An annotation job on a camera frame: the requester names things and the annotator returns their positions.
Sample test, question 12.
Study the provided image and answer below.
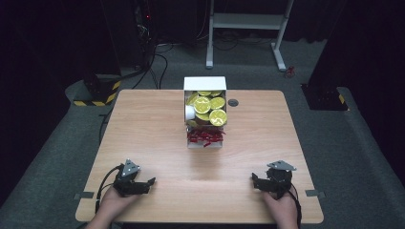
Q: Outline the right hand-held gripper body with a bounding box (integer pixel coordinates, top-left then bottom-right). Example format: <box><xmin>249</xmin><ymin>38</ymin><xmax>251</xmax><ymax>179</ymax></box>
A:
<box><xmin>265</xmin><ymin>159</ymin><xmax>297</xmax><ymax>200</ymax></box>

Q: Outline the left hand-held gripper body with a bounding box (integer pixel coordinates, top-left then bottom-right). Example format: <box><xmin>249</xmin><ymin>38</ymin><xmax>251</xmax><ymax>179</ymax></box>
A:
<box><xmin>113</xmin><ymin>158</ymin><xmax>141</xmax><ymax>197</ymax></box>

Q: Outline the person's left hand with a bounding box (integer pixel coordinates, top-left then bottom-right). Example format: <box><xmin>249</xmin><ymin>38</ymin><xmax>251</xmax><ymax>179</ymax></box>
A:
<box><xmin>95</xmin><ymin>186</ymin><xmax>141</xmax><ymax>224</ymax></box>

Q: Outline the person's right hand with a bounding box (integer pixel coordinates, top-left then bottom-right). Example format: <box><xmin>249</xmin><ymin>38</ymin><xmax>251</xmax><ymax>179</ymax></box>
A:
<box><xmin>262</xmin><ymin>187</ymin><xmax>299</xmax><ymax>229</ymax></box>

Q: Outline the grey tape piece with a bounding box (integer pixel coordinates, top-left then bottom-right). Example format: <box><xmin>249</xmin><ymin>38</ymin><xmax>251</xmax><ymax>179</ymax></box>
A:
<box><xmin>73</xmin><ymin>191</ymin><xmax>96</xmax><ymax>200</ymax></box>
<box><xmin>305</xmin><ymin>189</ymin><xmax>327</xmax><ymax>198</ymax></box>

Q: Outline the pile of red packets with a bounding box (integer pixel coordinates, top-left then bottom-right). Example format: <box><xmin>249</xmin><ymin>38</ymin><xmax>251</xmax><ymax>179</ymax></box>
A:
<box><xmin>186</xmin><ymin>126</ymin><xmax>226</xmax><ymax>148</ymax></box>

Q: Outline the pile of yellow-lidded cups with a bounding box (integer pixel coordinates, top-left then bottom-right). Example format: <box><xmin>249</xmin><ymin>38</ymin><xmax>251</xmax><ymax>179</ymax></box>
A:
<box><xmin>185</xmin><ymin>91</ymin><xmax>228</xmax><ymax>128</ymax></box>

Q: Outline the black stand base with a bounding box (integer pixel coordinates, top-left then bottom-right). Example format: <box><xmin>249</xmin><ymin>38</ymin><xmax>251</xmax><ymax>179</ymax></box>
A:
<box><xmin>300</xmin><ymin>83</ymin><xmax>350</xmax><ymax>112</ymax></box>

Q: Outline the black stand with striped base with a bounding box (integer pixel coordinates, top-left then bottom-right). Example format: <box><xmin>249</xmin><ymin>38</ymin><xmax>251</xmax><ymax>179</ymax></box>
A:
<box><xmin>73</xmin><ymin>0</ymin><xmax>122</xmax><ymax>108</ymax></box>

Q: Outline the white two-tier display box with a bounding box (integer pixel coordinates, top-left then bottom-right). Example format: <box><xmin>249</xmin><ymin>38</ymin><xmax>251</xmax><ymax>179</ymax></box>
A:
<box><xmin>182</xmin><ymin>75</ymin><xmax>228</xmax><ymax>150</ymax></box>

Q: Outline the black curtain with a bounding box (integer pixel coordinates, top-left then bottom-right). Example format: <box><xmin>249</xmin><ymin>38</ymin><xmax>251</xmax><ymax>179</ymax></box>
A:
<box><xmin>0</xmin><ymin>0</ymin><xmax>106</xmax><ymax>204</ymax></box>
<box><xmin>308</xmin><ymin>0</ymin><xmax>405</xmax><ymax>179</ymax></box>

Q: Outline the white metal stand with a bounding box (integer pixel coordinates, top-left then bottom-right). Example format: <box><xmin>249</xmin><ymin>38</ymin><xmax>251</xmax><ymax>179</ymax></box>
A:
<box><xmin>205</xmin><ymin>0</ymin><xmax>295</xmax><ymax>73</ymax></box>

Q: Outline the dark equipment with red light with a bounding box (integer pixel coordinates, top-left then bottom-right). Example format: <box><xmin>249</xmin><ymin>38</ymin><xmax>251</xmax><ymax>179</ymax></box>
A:
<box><xmin>135</xmin><ymin>0</ymin><xmax>159</xmax><ymax>70</ymax></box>

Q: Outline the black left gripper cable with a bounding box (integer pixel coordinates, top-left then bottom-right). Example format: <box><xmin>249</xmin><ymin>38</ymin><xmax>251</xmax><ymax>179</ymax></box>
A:
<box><xmin>95</xmin><ymin>163</ymin><xmax>124</xmax><ymax>214</ymax></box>

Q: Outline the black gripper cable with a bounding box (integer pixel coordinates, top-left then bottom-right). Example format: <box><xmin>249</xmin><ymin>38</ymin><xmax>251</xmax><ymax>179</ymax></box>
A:
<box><xmin>95</xmin><ymin>163</ymin><xmax>124</xmax><ymax>214</ymax></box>
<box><xmin>288</xmin><ymin>183</ymin><xmax>303</xmax><ymax>229</ymax></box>

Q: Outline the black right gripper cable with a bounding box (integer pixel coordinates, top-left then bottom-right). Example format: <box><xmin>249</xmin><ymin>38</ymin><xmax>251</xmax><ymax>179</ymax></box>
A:
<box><xmin>288</xmin><ymin>183</ymin><xmax>303</xmax><ymax>229</ymax></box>

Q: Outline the black floor cable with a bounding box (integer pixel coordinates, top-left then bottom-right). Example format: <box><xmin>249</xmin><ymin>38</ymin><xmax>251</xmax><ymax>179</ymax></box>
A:
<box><xmin>131</xmin><ymin>41</ymin><xmax>169</xmax><ymax>91</ymax></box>
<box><xmin>97</xmin><ymin>109</ymin><xmax>115</xmax><ymax>145</ymax></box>

